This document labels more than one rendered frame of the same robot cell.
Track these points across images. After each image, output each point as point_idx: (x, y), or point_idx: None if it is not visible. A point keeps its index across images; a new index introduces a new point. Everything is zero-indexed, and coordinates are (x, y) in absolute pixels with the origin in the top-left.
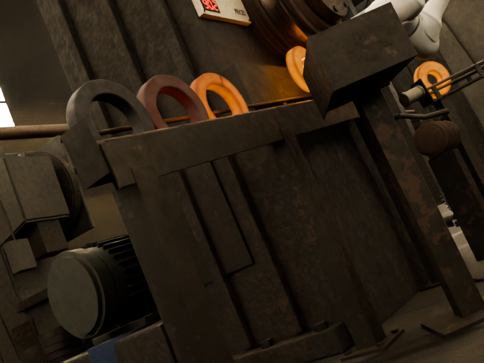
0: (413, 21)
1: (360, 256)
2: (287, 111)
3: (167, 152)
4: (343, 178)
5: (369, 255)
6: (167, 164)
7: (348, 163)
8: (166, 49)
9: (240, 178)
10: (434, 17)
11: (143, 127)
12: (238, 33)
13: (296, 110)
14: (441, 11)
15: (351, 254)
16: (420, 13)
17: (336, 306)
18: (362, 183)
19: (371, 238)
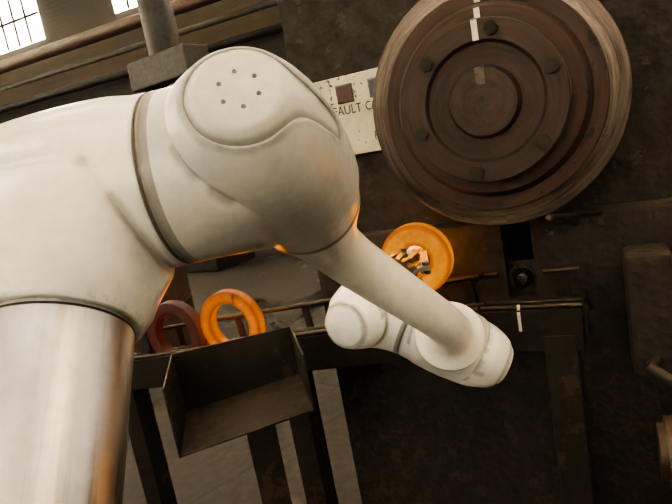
0: (373, 347)
1: (437, 495)
2: (302, 342)
3: (142, 375)
4: (471, 404)
5: (460, 501)
6: (140, 383)
7: (508, 386)
8: None
9: None
10: (422, 355)
11: (141, 348)
12: (382, 166)
13: (321, 341)
14: (440, 350)
15: (416, 487)
16: (414, 329)
17: None
18: (528, 419)
19: (485, 486)
